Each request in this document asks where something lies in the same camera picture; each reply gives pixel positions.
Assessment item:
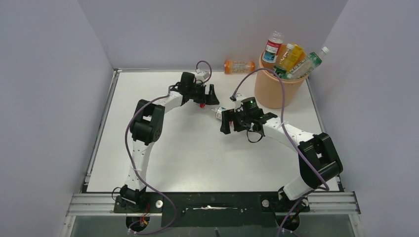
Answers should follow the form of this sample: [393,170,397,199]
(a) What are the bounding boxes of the green label clear bottle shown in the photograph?
[283,46,330,80]

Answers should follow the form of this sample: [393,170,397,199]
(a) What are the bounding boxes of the yellow juice bottle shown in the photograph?
[281,43,304,71]

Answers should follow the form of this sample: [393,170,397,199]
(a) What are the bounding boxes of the red white label bottle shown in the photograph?
[262,31,284,64]

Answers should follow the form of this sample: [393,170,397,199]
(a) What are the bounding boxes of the dark green label bottle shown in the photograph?
[273,43,295,78]

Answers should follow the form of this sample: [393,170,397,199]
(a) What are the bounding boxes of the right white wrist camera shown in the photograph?
[230,93,247,106]

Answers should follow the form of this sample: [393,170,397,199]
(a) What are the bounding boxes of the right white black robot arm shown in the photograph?
[219,95,343,211]

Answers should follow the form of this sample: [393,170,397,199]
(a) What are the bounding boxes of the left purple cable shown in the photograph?
[125,61,213,236]

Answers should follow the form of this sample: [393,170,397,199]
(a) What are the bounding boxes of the orange plastic bin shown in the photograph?
[254,70,308,109]

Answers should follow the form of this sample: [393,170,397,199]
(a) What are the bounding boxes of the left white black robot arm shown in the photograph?
[116,70,219,212]

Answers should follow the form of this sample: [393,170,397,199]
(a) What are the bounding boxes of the orange drink bottle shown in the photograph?
[224,60,255,74]

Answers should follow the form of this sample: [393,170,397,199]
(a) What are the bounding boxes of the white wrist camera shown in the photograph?
[230,93,247,106]
[195,70,210,83]

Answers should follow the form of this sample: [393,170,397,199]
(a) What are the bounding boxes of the aluminium frame rail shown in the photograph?
[66,192,360,216]

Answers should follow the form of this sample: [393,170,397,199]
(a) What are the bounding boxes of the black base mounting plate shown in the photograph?
[113,192,310,233]

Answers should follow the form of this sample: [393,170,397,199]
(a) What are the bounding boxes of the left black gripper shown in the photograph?
[188,83,219,105]

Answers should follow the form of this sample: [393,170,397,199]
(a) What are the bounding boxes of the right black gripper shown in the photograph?
[221,107,252,135]

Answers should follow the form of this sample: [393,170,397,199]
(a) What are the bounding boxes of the red green label bottle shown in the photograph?
[199,103,227,121]

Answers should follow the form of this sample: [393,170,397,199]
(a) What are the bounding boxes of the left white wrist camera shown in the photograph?
[195,70,210,83]

